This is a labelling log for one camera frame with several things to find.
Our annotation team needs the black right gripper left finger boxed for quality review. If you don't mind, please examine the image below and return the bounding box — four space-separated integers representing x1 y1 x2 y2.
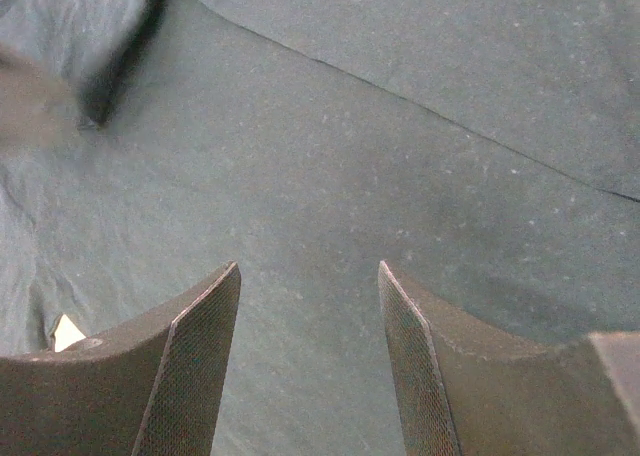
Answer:
1 262 241 455

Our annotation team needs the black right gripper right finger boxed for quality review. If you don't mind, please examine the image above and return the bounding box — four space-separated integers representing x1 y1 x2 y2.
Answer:
378 262 639 455

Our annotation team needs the black t-shirt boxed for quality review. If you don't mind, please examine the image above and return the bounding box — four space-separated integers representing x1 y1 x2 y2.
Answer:
1 0 639 455

